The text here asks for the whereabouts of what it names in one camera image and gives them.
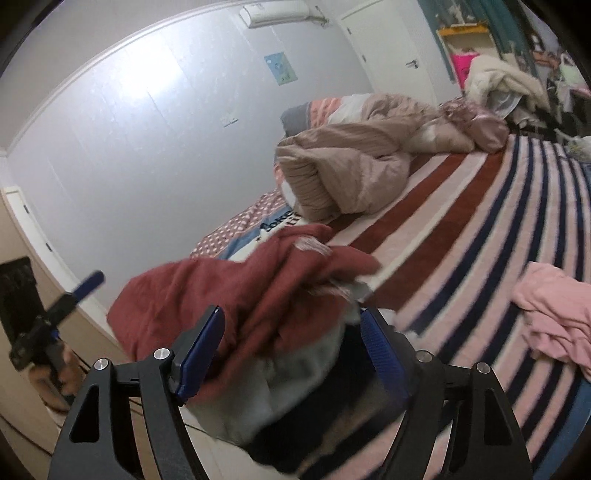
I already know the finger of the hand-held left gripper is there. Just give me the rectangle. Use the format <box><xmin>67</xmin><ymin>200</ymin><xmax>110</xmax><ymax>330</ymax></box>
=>
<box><xmin>50</xmin><ymin>270</ymin><xmax>106</xmax><ymax>320</ymax></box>

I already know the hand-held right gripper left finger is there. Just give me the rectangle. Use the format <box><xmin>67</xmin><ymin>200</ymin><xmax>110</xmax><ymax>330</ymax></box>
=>
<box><xmin>48</xmin><ymin>305</ymin><xmax>225</xmax><ymax>480</ymax></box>

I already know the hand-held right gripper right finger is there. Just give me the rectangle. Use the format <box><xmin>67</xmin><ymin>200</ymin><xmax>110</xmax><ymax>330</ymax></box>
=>
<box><xmin>360</xmin><ymin>307</ymin><xmax>532</xmax><ymax>480</ymax></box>

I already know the red knit garment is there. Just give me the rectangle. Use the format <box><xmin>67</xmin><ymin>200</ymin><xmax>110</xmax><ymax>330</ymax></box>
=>
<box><xmin>107</xmin><ymin>224</ymin><xmax>384</xmax><ymax>400</ymax></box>

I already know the grey and dark clothes pile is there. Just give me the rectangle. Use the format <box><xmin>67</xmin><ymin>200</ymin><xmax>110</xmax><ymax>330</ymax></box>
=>
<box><xmin>185</xmin><ymin>314</ymin><xmax>363</xmax><ymax>445</ymax></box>

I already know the cream clothes pile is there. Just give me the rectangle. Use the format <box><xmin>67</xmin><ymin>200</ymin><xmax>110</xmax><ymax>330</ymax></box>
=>
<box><xmin>464</xmin><ymin>55</ymin><xmax>551</xmax><ymax>121</ymax></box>

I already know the person's left hand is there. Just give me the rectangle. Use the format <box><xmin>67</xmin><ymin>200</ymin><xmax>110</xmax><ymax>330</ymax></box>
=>
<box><xmin>44</xmin><ymin>344</ymin><xmax>82</xmax><ymax>403</ymax></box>

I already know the dark navy cloth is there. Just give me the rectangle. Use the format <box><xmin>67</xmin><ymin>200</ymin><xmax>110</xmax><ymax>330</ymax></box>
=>
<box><xmin>247</xmin><ymin>323</ymin><xmax>413</xmax><ymax>477</ymax></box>

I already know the red dotted printed pillow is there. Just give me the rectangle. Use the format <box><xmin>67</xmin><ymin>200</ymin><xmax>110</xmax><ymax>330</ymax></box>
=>
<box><xmin>191</xmin><ymin>193</ymin><xmax>301</xmax><ymax>260</ymax></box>

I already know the striped bed sheet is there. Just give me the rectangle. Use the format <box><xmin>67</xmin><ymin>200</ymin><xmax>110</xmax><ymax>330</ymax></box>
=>
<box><xmin>295</xmin><ymin>134</ymin><xmax>591</xmax><ymax>480</ymax></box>

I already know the pink garment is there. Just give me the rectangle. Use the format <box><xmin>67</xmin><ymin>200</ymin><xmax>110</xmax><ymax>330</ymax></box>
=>
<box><xmin>512</xmin><ymin>261</ymin><xmax>591</xmax><ymax>371</ymax></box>

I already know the beige comforter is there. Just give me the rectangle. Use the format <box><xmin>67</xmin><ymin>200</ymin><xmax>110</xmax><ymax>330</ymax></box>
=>
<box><xmin>276</xmin><ymin>93</ymin><xmax>511</xmax><ymax>222</ymax></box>

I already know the grey pink striped pillow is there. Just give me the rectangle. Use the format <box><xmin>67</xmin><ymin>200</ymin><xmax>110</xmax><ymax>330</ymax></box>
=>
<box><xmin>281</xmin><ymin>95</ymin><xmax>370</xmax><ymax>137</ymax></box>

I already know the bright pink bag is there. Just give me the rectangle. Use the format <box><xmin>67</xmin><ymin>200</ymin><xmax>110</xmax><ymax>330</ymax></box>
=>
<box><xmin>452</xmin><ymin>52</ymin><xmax>479</xmax><ymax>88</ymax></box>

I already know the white door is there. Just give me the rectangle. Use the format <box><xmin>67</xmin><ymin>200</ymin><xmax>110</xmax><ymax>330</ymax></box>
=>
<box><xmin>336</xmin><ymin>0</ymin><xmax>440</xmax><ymax>108</ymax></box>

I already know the yellow shelf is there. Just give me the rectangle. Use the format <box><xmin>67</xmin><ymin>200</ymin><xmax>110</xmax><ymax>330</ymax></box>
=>
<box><xmin>438</xmin><ymin>25</ymin><xmax>491</xmax><ymax>38</ymax></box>

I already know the white air conditioner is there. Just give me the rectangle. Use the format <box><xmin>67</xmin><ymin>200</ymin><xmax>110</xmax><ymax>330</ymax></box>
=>
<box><xmin>239</xmin><ymin>0</ymin><xmax>311</xmax><ymax>29</ymax></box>

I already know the blue wall poster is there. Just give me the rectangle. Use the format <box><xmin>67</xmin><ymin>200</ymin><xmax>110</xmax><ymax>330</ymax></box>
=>
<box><xmin>264</xmin><ymin>52</ymin><xmax>297</xmax><ymax>86</ymax></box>

